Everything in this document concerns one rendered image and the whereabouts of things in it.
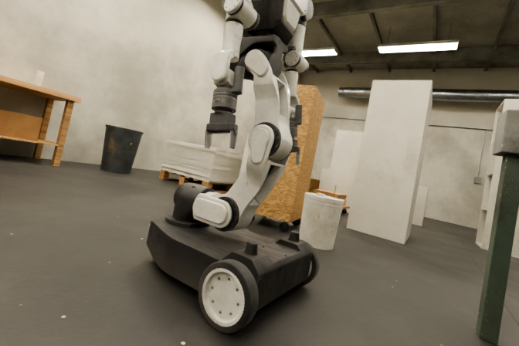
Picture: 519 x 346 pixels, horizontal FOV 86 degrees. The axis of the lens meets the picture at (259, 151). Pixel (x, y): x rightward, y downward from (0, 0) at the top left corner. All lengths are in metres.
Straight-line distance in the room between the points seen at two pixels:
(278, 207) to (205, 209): 1.26
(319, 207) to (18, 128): 3.47
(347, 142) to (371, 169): 1.98
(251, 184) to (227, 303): 0.43
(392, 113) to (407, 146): 0.40
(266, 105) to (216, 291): 0.70
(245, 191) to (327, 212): 1.07
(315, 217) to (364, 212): 1.36
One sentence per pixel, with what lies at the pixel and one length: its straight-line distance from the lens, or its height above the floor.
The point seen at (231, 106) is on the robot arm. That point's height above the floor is 0.69.
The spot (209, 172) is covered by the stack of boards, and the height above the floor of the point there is 0.28.
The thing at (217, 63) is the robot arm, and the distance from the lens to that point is 1.04.
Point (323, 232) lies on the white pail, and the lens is 2.15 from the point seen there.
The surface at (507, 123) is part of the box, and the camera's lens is 1.53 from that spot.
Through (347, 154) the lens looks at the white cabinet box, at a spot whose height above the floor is 1.00.
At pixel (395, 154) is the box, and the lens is 3.40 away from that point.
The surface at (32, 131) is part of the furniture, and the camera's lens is 4.28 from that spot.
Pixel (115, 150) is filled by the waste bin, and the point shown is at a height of 0.32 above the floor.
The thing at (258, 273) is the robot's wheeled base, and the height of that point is 0.18.
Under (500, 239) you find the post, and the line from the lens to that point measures 1.53.
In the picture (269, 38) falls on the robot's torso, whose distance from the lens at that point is 1.26.
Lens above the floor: 0.50
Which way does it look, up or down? 3 degrees up
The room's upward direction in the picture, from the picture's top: 11 degrees clockwise
